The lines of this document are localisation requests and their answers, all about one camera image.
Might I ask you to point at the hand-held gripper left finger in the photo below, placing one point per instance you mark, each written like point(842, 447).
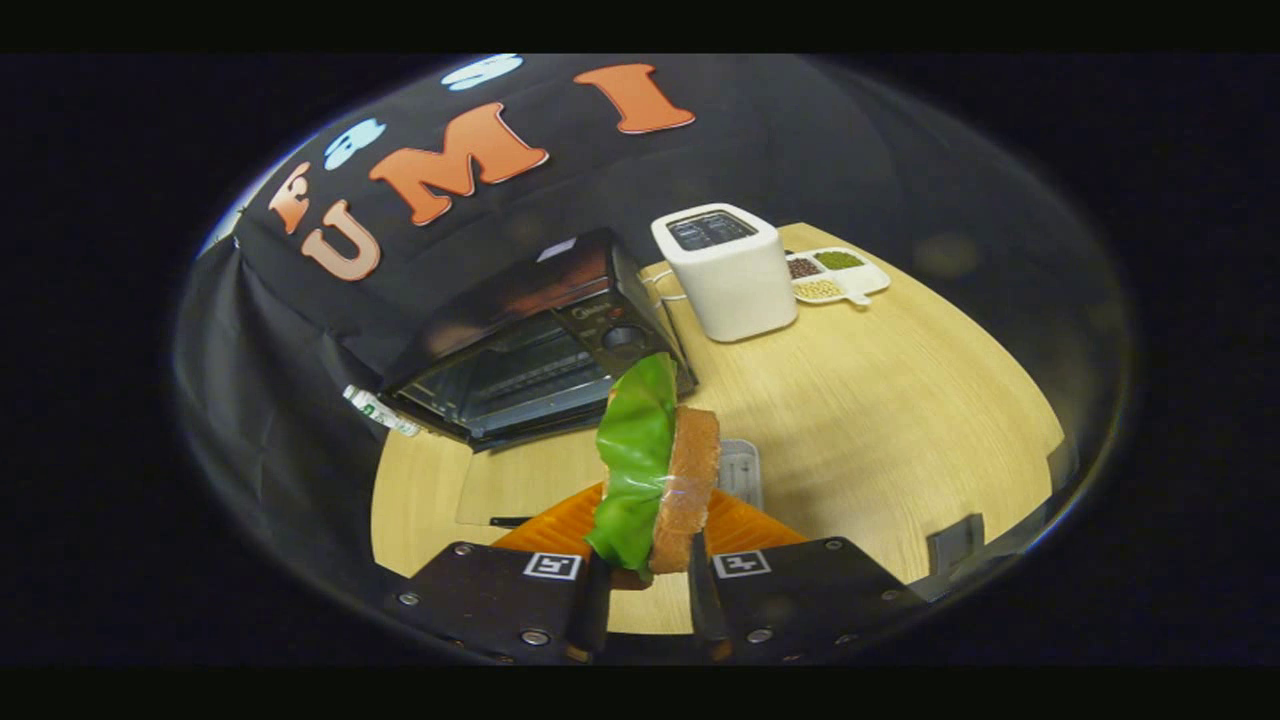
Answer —
point(480, 595)

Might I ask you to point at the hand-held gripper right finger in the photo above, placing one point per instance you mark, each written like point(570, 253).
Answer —
point(800, 590)

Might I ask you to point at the lettuce sandwich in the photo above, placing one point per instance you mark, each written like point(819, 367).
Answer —
point(640, 460)

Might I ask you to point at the black toaster oven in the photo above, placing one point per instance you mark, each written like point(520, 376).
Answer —
point(520, 350)

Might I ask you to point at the white pop-up toaster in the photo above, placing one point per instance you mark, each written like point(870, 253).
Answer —
point(735, 285)

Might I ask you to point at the clear plastic tray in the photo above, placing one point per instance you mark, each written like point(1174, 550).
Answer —
point(742, 470)

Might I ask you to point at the grey plastic block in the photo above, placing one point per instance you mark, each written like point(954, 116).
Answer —
point(955, 545)

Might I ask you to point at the white bottle with green label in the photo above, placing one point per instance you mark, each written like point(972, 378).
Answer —
point(380, 412)

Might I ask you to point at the white divided dish of beans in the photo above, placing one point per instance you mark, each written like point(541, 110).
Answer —
point(840, 278)

